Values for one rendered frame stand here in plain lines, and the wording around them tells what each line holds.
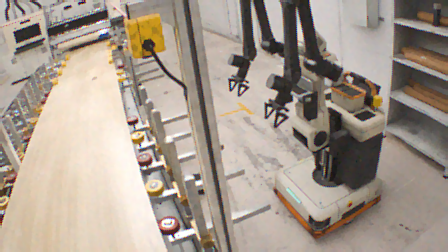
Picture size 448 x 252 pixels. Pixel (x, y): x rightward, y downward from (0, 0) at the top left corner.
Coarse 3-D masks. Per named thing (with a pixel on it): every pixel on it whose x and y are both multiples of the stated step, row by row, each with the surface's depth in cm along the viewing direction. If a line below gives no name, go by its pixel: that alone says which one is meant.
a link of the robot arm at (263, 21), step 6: (258, 0) 158; (258, 6) 160; (264, 6) 161; (258, 12) 162; (264, 12) 162; (258, 18) 165; (264, 18) 164; (264, 24) 166; (264, 30) 167; (270, 30) 169; (264, 36) 170; (270, 36) 170; (270, 42) 169; (276, 42) 170; (270, 48) 170; (276, 48) 172
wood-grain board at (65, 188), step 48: (96, 48) 448; (48, 96) 270; (96, 96) 242; (48, 144) 177; (96, 144) 169; (48, 192) 131; (96, 192) 129; (144, 192) 126; (0, 240) 102; (48, 240) 102; (96, 240) 102; (144, 240) 102
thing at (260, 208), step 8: (248, 208) 123; (256, 208) 122; (264, 208) 122; (232, 216) 120; (240, 216) 119; (248, 216) 121; (208, 224) 117; (184, 232) 114; (192, 232) 114; (176, 240) 112; (184, 240) 113
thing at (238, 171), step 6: (234, 168) 143; (240, 168) 143; (228, 174) 140; (234, 174) 142; (240, 174) 143; (198, 186) 137; (168, 192) 134; (174, 192) 133; (156, 198) 131; (162, 198) 132; (168, 198) 133
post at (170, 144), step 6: (168, 138) 118; (168, 144) 117; (174, 144) 118; (168, 150) 118; (174, 150) 119; (174, 156) 121; (174, 162) 122; (174, 168) 123; (180, 168) 124; (174, 174) 124; (180, 174) 125; (180, 180) 126; (180, 186) 128; (180, 192) 129; (186, 210) 134; (186, 216) 136
